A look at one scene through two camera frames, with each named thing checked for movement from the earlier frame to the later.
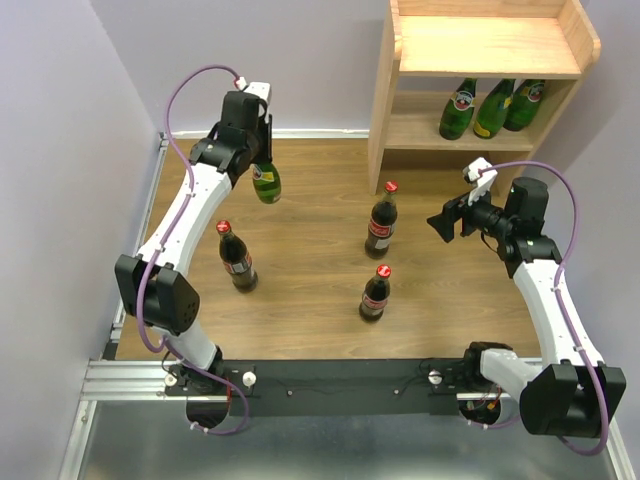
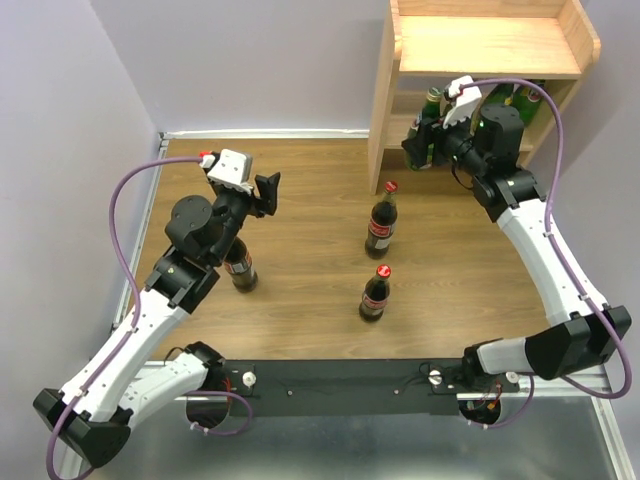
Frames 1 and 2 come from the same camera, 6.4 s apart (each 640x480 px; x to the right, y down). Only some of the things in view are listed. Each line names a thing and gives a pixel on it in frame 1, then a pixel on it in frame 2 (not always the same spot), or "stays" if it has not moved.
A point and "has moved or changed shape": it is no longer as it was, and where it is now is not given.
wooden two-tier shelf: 434,46 stays
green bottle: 266,182 has moved or changed shape
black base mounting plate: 342,388 stays
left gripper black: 265,128 → 268,200
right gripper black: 452,211 → 426,133
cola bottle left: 236,259 stays
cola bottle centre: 383,220 stays
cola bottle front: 376,294 stays
